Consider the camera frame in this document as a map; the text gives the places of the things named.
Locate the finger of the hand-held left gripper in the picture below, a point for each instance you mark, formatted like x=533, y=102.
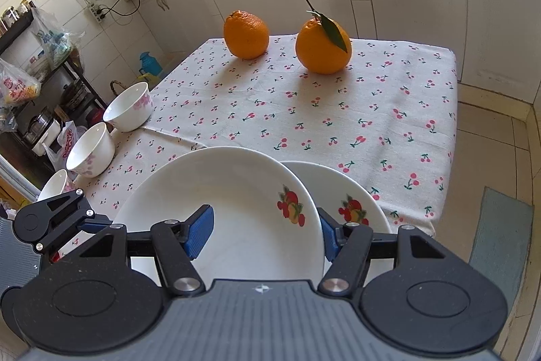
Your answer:
x=97, y=225

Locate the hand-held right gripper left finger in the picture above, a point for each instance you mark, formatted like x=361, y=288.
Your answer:
x=198, y=230

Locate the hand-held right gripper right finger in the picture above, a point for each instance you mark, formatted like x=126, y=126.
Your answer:
x=329, y=236

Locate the white plate fruit print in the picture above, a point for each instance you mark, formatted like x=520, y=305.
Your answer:
x=245, y=208
x=359, y=196

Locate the white bowl pink floral print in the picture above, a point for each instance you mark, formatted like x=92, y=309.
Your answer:
x=91, y=151
x=55, y=185
x=126, y=111

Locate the white bag red print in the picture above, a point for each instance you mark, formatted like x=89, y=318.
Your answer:
x=65, y=145

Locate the steel pot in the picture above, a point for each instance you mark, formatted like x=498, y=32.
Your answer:
x=40, y=128

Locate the cherry print tablecloth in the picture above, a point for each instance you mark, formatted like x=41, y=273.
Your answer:
x=317, y=111

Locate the wicker basket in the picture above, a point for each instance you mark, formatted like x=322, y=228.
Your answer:
x=116, y=86

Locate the plastic bag red print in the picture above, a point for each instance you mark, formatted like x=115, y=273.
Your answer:
x=17, y=86

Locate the blue thermos jug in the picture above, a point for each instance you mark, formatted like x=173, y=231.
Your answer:
x=150, y=67

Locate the blue green floor mat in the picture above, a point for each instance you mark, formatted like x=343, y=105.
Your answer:
x=501, y=238

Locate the orange with green leaf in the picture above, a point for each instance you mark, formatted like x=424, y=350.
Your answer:
x=321, y=48

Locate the clear plastic bag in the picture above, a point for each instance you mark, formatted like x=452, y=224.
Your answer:
x=55, y=39

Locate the bumpy orange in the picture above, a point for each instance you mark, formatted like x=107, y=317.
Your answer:
x=247, y=35

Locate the black metal shelf rack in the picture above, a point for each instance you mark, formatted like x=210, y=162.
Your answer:
x=12, y=27

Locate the white wall power socket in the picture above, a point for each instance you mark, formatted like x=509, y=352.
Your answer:
x=96, y=13

